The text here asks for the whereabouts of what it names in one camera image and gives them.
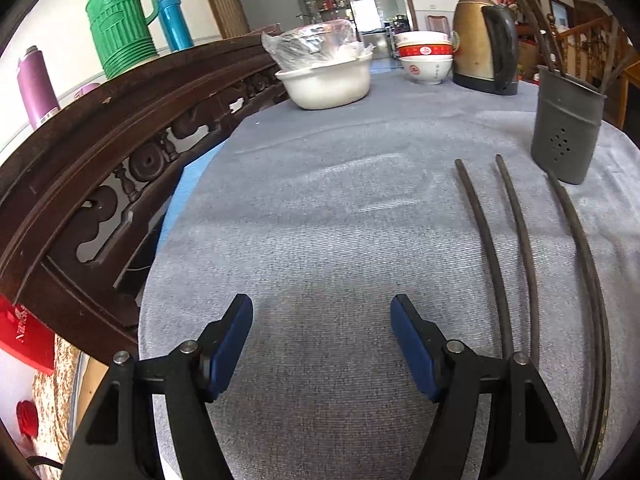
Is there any bronze electric kettle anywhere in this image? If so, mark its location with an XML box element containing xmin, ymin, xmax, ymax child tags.
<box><xmin>452</xmin><ymin>0</ymin><xmax>520</xmax><ymax>96</ymax></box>

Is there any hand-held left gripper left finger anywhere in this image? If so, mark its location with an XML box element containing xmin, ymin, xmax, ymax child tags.
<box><xmin>62</xmin><ymin>294</ymin><xmax>254</xmax><ymax>480</ymax></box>

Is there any glass bowl in plastic bag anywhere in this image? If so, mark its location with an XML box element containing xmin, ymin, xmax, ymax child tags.
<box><xmin>261</xmin><ymin>19</ymin><xmax>375</xmax><ymax>74</ymax></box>

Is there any green thermos jug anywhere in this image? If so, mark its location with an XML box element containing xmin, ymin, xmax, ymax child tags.
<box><xmin>84</xmin><ymin>0</ymin><xmax>160</xmax><ymax>80</ymax></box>

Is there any carved dark wooden side table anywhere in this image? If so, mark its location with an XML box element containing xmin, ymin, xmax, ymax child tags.
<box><xmin>0</xmin><ymin>35</ymin><xmax>284</xmax><ymax>362</ymax></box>

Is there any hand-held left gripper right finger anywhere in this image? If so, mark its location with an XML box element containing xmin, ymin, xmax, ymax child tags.
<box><xmin>390</xmin><ymin>294</ymin><xmax>583</xmax><ymax>480</ymax></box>

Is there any wooden staircase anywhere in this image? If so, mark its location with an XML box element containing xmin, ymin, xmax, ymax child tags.
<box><xmin>549</xmin><ymin>7</ymin><xmax>640</xmax><ymax>88</ymax></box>

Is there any dark chopstick pair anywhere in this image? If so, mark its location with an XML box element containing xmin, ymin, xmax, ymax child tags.
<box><xmin>547</xmin><ymin>172</ymin><xmax>608</xmax><ymax>466</ymax></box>

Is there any blue thermos bottle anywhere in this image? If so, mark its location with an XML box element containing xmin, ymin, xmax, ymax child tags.
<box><xmin>157</xmin><ymin>0</ymin><xmax>195</xmax><ymax>54</ymax></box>

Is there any grey table cloth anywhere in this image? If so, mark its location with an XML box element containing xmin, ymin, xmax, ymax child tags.
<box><xmin>137</xmin><ymin>67</ymin><xmax>640</xmax><ymax>480</ymax></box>

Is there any plain white porcelain bowl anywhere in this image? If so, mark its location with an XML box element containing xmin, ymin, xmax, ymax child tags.
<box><xmin>394</xmin><ymin>31</ymin><xmax>451</xmax><ymax>46</ymax></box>

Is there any purple thermos bottle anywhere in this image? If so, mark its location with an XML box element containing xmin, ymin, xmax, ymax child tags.
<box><xmin>16</xmin><ymin>45</ymin><xmax>61</xmax><ymax>131</ymax></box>

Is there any grey metal chopstick holder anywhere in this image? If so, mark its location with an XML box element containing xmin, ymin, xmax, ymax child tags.
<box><xmin>530</xmin><ymin>66</ymin><xmax>607</xmax><ymax>185</ymax></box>

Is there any white plastic basin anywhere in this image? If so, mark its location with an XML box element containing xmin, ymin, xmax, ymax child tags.
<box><xmin>274</xmin><ymin>52</ymin><xmax>374</xmax><ymax>111</ymax></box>

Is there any red box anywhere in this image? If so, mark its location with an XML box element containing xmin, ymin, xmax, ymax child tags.
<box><xmin>0</xmin><ymin>294</ymin><xmax>56</xmax><ymax>376</ymax></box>

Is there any white bowl with red print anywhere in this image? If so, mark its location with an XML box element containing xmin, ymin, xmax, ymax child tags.
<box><xmin>399</xmin><ymin>55</ymin><xmax>454</xmax><ymax>86</ymax></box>

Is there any blue table cover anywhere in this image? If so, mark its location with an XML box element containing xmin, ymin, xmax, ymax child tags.
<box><xmin>159</xmin><ymin>125</ymin><xmax>236</xmax><ymax>247</ymax></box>

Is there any grey refrigerator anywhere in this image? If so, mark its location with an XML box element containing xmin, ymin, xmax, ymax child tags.
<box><xmin>230</xmin><ymin>0</ymin><xmax>312</xmax><ymax>37</ymax></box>

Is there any red banded porcelain bowl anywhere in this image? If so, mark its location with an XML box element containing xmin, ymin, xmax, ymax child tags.
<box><xmin>396</xmin><ymin>42</ymin><xmax>454</xmax><ymax>59</ymax></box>

